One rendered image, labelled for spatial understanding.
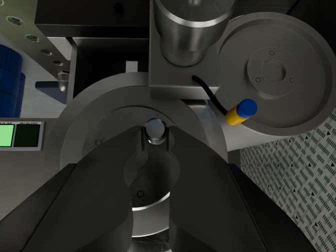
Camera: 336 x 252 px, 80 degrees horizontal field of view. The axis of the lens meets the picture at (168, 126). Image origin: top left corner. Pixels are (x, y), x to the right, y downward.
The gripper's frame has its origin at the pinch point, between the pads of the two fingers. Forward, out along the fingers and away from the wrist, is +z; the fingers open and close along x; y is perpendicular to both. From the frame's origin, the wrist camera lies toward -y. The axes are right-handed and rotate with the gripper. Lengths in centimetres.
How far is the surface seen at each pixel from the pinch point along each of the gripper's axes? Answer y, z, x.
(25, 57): 38, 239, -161
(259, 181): 16.9, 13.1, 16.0
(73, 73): -1.5, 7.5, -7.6
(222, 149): 3.4, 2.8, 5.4
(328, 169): 6.3, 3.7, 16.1
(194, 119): 1.1, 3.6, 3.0
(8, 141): 20, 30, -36
